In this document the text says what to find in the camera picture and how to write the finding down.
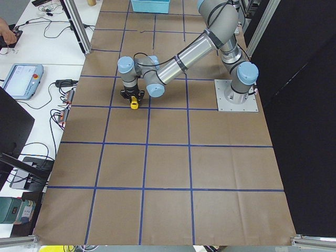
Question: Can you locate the black power brick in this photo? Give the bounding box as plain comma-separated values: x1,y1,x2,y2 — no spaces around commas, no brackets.
55,79,74,88

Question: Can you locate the person hand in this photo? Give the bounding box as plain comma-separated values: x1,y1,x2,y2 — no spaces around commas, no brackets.
0,18,17,45

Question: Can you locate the orange grey adapter box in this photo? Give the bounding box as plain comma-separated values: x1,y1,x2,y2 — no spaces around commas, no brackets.
61,89,75,104

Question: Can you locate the aluminium frame post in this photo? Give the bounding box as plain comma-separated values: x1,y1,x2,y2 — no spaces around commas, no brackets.
246,0,280,57
60,0,91,55

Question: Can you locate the aluminium frame post right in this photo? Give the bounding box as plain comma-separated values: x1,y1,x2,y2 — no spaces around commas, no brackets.
246,0,280,57

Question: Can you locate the teach pendant tablet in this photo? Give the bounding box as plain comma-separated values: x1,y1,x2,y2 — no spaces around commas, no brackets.
2,64,44,100

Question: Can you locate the light blue plastic bin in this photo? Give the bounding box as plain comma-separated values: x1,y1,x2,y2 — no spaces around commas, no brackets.
131,0,171,14

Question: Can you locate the wooden cylinder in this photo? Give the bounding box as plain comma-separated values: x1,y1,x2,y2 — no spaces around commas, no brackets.
87,0,97,6

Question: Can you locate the aluminium frame post left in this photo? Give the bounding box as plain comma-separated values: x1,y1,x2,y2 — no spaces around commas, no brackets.
60,0,91,55

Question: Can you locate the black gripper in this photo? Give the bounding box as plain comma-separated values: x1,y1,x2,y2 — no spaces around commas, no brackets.
120,86,145,101

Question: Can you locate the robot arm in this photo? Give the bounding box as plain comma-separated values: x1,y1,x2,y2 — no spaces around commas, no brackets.
118,1,259,104

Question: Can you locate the black monitor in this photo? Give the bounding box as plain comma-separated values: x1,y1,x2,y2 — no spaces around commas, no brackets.
0,86,51,190

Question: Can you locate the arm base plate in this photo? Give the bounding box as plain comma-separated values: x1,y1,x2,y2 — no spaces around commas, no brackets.
214,79,259,112

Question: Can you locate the yellow beetle toy car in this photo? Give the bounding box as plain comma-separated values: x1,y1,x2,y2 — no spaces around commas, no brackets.
130,96,139,110

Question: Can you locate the green device box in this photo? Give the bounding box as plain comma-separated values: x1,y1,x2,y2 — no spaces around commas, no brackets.
1,197,36,225

